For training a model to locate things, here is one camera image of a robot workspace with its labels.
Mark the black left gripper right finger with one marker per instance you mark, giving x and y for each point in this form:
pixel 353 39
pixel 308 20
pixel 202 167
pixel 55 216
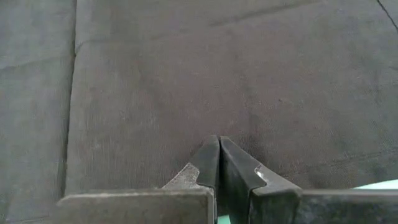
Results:
pixel 242 180

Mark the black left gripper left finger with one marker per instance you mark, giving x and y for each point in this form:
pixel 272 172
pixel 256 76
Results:
pixel 205 161

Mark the black towel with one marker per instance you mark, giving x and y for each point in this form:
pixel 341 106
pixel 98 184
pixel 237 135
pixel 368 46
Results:
pixel 186 77

